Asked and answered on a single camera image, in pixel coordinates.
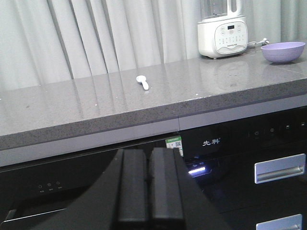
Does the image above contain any silver lower drawer handle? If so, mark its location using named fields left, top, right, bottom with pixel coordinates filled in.
left=256, top=214, right=303, bottom=230

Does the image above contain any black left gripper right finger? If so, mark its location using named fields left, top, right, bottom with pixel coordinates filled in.
left=149, top=148, right=184, bottom=222

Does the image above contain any white blender with clear jar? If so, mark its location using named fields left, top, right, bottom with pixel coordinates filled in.
left=197, top=0, right=248, bottom=59

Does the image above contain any silver drawer handle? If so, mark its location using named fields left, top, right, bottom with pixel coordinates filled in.
left=256, top=214, right=303, bottom=230
left=254, top=153, right=306, bottom=184

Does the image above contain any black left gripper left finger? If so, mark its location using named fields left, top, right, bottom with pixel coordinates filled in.
left=118, top=149, right=148, bottom=222

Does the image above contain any white ceramic spoon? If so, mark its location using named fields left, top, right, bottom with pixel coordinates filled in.
left=136, top=75, right=149, bottom=90

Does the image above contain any grey curtain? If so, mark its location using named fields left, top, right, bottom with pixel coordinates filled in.
left=0, top=0, right=307, bottom=91

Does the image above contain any green white QR sticker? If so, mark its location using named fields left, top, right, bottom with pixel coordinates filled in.
left=165, top=136, right=184, bottom=157

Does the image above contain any black disinfection cabinet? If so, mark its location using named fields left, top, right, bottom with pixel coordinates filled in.
left=180, top=106, right=307, bottom=230

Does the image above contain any purple bowl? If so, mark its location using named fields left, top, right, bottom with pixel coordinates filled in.
left=261, top=42, right=306, bottom=63

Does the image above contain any silver upper drawer handle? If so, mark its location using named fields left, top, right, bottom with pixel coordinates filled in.
left=254, top=153, right=306, bottom=184

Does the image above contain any black built-in dishwasher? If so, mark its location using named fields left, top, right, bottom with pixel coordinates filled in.
left=0, top=138, right=183, bottom=230

